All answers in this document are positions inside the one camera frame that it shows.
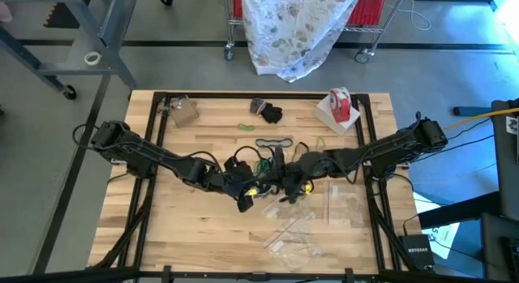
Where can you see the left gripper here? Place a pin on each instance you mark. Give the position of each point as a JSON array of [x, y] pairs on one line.
[[239, 179]]

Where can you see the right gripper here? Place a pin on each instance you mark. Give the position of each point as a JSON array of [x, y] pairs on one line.
[[302, 171]]

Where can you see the black rubber band loop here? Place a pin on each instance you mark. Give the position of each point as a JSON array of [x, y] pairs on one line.
[[258, 142]]

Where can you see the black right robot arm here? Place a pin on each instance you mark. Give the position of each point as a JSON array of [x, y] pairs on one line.
[[377, 149]]

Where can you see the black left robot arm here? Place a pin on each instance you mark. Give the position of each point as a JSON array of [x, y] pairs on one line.
[[162, 157]]

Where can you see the small green rubber band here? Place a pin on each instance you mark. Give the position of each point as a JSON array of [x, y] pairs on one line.
[[245, 127]]

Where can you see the thin yellow-green rubber band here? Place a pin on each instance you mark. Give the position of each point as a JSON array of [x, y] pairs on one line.
[[320, 138]]

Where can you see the black and gray glove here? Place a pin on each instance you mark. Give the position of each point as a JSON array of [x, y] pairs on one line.
[[271, 114]]

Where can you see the white cardboard box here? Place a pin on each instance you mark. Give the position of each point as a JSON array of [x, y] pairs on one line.
[[324, 112]]

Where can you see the small brown cardboard box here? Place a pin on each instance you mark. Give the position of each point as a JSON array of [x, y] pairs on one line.
[[184, 112]]

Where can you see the red tape dispenser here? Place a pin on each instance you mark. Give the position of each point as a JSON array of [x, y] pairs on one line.
[[340, 106]]

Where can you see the white floral cloth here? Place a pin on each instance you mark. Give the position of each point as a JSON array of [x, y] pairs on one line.
[[292, 31]]

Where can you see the red plastic bin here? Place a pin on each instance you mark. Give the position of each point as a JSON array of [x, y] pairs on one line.
[[237, 3], [367, 9]]

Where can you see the white printed paper sheet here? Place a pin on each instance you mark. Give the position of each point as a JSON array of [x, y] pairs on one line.
[[446, 234]]

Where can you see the white tape roll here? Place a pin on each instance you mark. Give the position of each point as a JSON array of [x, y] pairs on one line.
[[86, 58]]

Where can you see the black desk leg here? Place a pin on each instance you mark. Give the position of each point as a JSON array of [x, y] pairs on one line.
[[458, 212]]

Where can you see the blue desk foot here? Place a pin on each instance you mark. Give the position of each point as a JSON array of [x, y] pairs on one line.
[[470, 111]]

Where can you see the black computer tower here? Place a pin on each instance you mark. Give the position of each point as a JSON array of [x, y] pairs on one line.
[[507, 173]]

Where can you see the black serrated foam pad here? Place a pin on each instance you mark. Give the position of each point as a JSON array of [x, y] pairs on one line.
[[61, 19]]

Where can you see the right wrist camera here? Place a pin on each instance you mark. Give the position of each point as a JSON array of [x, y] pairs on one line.
[[291, 194]]

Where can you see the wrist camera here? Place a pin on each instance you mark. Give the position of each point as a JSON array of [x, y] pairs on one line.
[[244, 202], [291, 194]]

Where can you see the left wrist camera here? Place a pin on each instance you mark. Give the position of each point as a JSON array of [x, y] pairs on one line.
[[244, 202]]

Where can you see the black aluminium table frame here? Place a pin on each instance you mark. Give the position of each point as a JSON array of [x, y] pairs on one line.
[[243, 95]]

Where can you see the black Netgear network switch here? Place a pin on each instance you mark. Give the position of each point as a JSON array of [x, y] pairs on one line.
[[417, 252]]

